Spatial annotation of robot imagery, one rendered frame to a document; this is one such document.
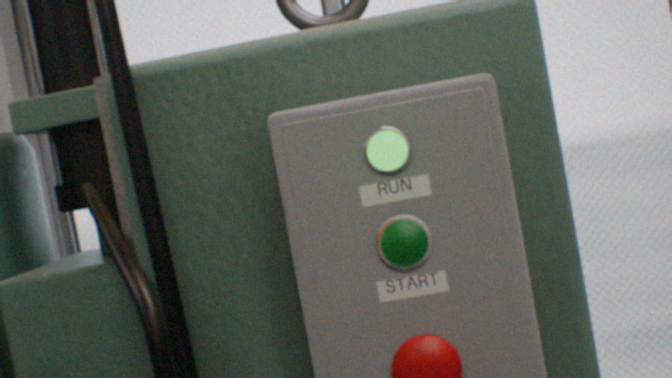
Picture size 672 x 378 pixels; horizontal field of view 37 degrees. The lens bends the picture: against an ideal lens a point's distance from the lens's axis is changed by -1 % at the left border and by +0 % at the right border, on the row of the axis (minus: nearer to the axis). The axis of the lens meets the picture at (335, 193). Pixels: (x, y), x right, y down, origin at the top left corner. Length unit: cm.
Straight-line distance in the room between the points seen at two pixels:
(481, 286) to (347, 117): 9
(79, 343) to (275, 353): 12
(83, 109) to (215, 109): 12
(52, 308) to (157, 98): 14
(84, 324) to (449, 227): 23
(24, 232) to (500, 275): 32
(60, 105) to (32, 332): 13
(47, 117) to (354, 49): 20
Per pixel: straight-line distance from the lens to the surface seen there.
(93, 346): 58
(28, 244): 65
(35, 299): 59
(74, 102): 60
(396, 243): 43
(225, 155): 51
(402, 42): 50
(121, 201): 56
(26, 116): 61
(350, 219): 44
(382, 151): 43
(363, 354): 45
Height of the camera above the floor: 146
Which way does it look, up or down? 3 degrees down
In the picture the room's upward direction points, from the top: 10 degrees counter-clockwise
